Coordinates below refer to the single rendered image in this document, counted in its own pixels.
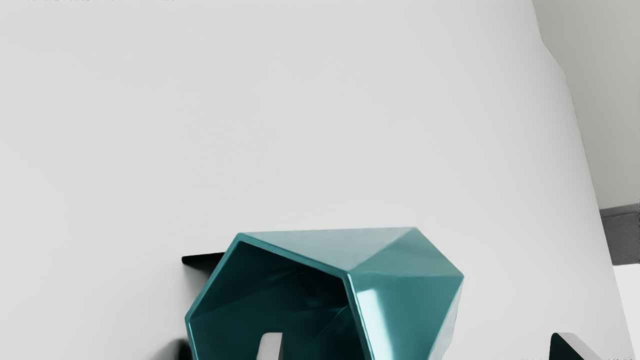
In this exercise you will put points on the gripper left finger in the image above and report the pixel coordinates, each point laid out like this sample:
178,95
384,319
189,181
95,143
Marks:
270,348

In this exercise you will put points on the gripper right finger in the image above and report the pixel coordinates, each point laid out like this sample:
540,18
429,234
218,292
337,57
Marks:
570,350

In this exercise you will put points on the teal faceted mug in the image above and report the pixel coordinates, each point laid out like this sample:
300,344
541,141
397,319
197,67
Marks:
400,280

